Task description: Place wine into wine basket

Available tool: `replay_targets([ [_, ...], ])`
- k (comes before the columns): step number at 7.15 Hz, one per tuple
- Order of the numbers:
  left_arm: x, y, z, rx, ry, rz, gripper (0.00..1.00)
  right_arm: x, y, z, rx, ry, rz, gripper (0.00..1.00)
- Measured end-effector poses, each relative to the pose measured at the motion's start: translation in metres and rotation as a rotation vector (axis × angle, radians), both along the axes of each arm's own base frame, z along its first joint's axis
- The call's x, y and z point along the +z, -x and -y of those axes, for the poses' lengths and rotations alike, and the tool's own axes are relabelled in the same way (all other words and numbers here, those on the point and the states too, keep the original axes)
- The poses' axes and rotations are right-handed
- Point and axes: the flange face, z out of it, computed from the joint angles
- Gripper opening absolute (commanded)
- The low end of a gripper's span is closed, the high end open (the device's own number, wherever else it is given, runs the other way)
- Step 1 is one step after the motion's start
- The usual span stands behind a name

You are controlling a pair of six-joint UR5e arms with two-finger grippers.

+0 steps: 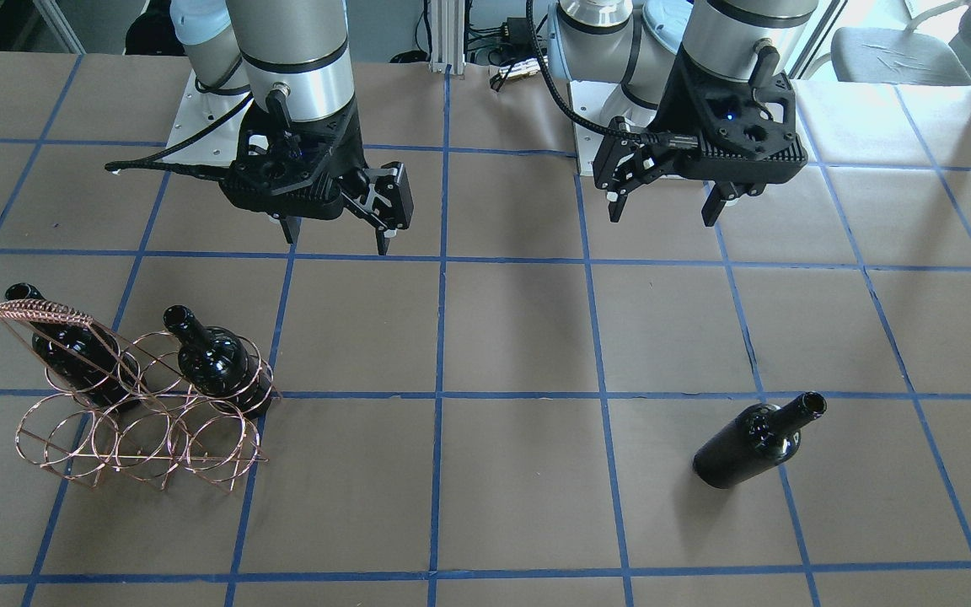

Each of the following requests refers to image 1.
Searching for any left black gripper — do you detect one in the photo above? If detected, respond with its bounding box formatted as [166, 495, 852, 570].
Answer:
[593, 46, 756, 228]

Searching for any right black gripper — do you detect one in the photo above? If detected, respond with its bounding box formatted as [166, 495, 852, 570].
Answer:
[238, 95, 415, 256]

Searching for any black wine bottle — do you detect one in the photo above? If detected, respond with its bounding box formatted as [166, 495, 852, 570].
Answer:
[691, 392, 826, 489]

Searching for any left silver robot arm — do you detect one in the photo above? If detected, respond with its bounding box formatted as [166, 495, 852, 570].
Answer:
[536, 1, 818, 227]

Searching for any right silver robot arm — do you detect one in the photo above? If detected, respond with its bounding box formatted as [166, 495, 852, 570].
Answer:
[169, 1, 413, 255]

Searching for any black bottle in basket end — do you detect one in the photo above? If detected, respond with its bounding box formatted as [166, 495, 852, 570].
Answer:
[163, 306, 273, 420]

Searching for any black power adapter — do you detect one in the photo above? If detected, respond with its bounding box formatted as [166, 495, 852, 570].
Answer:
[501, 16, 535, 47]

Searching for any grey office chair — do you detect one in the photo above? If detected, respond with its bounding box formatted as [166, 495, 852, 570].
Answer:
[822, 1, 971, 86]

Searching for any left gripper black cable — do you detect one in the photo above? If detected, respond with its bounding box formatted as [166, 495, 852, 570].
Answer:
[524, 0, 699, 153]

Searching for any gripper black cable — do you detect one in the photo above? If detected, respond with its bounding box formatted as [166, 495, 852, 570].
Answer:
[105, 55, 252, 178]
[524, 0, 699, 153]

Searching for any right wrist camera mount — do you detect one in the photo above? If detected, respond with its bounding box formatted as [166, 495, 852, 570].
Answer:
[218, 127, 344, 220]

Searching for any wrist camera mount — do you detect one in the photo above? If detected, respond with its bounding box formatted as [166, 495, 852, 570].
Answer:
[218, 127, 344, 220]
[681, 69, 808, 185]

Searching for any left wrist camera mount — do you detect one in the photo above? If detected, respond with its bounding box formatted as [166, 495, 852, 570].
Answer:
[681, 69, 808, 185]

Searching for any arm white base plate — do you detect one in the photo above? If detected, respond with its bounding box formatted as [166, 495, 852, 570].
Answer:
[163, 72, 249, 168]
[567, 80, 657, 176]

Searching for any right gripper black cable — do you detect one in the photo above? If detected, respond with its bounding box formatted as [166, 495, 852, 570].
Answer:
[105, 55, 252, 178]

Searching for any aluminium frame post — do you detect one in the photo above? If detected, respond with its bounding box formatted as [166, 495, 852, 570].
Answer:
[423, 1, 467, 79]

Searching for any black bottle under basket handle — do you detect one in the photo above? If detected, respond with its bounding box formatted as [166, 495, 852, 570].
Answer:
[31, 322, 140, 412]

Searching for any copper wire wine basket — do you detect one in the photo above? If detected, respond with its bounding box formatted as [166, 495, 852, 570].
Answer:
[0, 298, 281, 492]

